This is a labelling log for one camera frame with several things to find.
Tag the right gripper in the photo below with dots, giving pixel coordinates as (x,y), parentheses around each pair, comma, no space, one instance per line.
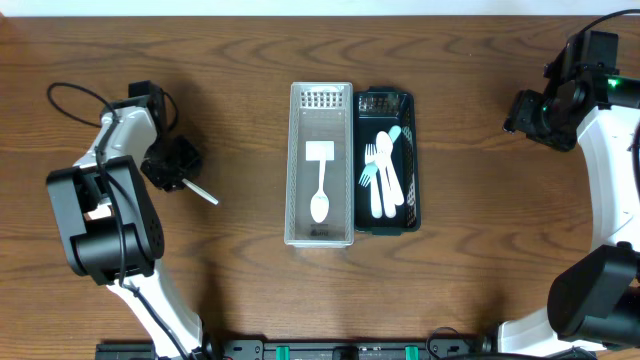
(523,116)

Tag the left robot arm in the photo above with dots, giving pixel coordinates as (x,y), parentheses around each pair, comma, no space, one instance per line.
(110,229)

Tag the black plastic basket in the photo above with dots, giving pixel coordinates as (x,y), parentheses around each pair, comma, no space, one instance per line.
(378,109)

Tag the white plastic spoon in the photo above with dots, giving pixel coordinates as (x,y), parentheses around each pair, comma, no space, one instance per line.
(319,205)
(385,145)

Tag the white plastic spoon angled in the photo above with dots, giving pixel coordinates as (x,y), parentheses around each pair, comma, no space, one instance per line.
(201,192)

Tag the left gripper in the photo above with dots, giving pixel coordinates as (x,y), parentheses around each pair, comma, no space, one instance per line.
(173,163)

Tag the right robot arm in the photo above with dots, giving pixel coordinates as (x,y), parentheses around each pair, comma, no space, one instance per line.
(594,305)

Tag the black mounting rail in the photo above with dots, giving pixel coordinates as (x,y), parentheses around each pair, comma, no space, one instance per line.
(254,349)

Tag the clear plastic basket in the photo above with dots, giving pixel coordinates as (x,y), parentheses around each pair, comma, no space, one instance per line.
(320,127)

